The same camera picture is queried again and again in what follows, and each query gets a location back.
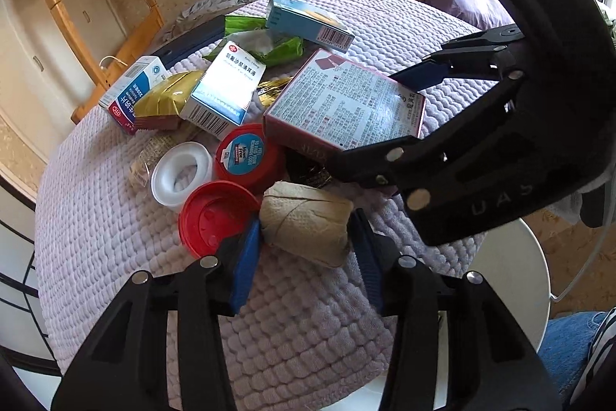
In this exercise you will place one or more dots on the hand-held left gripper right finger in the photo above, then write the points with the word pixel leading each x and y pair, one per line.
pixel 368 266

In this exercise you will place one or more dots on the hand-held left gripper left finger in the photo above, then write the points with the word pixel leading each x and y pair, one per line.
pixel 245 266

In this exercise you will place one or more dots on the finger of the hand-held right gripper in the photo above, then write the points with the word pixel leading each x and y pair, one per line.
pixel 423 71
pixel 365 168

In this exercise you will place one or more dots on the pink box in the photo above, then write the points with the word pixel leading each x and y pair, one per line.
pixel 346 107

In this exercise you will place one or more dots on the beige paper roll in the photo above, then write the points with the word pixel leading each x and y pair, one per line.
pixel 303 223

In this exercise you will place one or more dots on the white round bin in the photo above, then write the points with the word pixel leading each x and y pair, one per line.
pixel 510 286

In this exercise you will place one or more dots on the black gold foil packet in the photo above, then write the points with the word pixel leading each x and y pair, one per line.
pixel 308 172

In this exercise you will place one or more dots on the red plastic lid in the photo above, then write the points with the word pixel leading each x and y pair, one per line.
pixel 211 218

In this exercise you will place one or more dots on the red jar with label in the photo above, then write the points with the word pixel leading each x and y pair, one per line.
pixel 245 153

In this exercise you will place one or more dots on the gold foil wrapper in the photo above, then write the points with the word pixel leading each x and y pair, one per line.
pixel 269 91

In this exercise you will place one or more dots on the lavender quilted blanket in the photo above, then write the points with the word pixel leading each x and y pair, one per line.
pixel 120 247

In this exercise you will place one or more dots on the teal box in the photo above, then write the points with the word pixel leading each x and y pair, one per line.
pixel 293 23

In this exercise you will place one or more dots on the green packet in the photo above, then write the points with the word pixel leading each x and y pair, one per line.
pixel 284 50

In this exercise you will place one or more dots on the white blue barcode box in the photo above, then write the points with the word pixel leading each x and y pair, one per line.
pixel 226 88

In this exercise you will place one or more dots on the golden yellow packet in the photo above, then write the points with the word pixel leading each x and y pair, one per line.
pixel 163 100

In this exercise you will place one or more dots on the blue white red medicine box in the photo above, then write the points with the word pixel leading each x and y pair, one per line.
pixel 132 91

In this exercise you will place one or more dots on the navy blue pad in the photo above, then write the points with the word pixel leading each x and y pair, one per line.
pixel 192 42

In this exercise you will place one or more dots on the blue jeans leg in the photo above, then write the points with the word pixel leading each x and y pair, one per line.
pixel 568 343

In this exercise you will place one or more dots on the black white striped garment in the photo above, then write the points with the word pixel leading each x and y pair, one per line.
pixel 607 343

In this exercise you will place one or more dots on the black framed white screen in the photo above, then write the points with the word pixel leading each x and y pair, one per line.
pixel 14 247

